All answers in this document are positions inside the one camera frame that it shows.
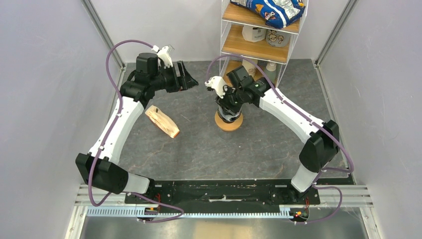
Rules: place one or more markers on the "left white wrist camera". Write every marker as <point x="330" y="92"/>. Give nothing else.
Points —
<point x="164" y="54"/>

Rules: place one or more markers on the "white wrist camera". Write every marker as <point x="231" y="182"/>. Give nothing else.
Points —
<point x="217" y="84"/>
<point x="164" y="54"/>

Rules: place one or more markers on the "white wire shelf rack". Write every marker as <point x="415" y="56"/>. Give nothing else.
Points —
<point x="232" y="19"/>

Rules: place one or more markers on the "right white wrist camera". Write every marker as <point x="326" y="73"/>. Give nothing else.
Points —
<point x="217" y="84"/>

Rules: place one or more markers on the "cream pump bottle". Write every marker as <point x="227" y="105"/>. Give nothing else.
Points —
<point x="250" y="67"/>

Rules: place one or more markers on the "white printed container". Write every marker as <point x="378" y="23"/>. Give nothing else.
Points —
<point x="253" y="34"/>

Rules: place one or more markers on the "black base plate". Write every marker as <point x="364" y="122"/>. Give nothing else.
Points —
<point x="230" y="196"/>

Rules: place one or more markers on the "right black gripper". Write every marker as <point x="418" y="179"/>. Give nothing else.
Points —
<point x="228" y="109"/>

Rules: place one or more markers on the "green pump bottle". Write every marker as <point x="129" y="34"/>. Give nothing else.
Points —
<point x="271" y="72"/>

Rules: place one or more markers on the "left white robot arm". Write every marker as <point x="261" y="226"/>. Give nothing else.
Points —
<point x="99" y="167"/>

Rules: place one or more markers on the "aluminium rail frame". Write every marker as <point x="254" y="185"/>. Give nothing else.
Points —
<point x="353" y="196"/>

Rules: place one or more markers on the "blue chips bag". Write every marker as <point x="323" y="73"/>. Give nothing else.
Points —
<point x="276" y="13"/>

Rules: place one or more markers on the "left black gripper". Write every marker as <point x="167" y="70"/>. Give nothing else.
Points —
<point x="188" y="82"/>

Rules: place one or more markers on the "grey cartoon printed container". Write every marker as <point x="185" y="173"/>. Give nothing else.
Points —
<point x="277" y="38"/>

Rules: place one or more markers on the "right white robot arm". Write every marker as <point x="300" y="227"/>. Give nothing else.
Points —
<point x="319" y="138"/>

